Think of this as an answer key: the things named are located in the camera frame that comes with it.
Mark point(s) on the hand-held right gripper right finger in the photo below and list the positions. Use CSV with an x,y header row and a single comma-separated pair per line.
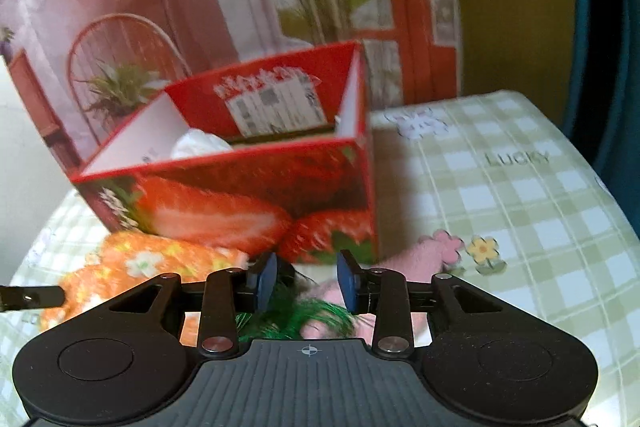
x,y
347,279

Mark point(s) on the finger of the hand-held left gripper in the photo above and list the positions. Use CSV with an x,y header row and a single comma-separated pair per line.
x,y
35,297

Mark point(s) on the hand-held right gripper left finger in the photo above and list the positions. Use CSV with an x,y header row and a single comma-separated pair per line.
x,y
261,279

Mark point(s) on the green thread spool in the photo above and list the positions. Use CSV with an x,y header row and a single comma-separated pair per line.
x,y
280,322

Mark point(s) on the pink knitted cloth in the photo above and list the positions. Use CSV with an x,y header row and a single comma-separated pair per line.
x,y
400,264

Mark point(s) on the red strawberry print box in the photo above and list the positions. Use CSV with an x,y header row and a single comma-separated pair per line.
x,y
240,202

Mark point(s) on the orange floral cloth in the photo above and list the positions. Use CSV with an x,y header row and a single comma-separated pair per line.
x,y
150,257

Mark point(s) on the white crumpled cloth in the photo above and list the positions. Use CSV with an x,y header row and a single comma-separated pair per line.
x,y
200,144

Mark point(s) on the printed room scene backdrop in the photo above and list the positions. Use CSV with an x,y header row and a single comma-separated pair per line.
x,y
225,7

